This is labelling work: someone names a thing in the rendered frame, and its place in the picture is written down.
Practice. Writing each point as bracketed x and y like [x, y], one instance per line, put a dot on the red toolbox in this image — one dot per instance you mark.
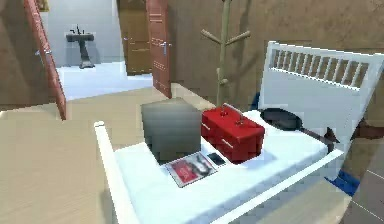
[233, 131]

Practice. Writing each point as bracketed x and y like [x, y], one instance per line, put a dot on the red and grey magazine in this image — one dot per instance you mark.
[190, 169]

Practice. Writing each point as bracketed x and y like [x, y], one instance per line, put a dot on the white bed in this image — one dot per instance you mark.
[283, 156]

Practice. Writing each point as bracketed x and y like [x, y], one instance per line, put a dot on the grey cube block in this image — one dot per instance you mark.
[171, 130]

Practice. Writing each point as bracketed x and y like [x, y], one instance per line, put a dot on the red room door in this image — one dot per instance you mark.
[160, 46]
[46, 56]

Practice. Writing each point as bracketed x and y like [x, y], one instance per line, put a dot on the wooden coat stand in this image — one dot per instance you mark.
[222, 50]

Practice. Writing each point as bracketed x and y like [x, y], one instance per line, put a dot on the black frying pan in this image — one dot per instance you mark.
[281, 120]

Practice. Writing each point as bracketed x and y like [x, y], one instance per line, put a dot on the black phone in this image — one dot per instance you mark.
[216, 158]

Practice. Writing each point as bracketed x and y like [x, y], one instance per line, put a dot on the blue cloth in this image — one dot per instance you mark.
[345, 181]

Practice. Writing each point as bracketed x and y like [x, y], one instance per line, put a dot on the brown room door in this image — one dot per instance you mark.
[135, 40]

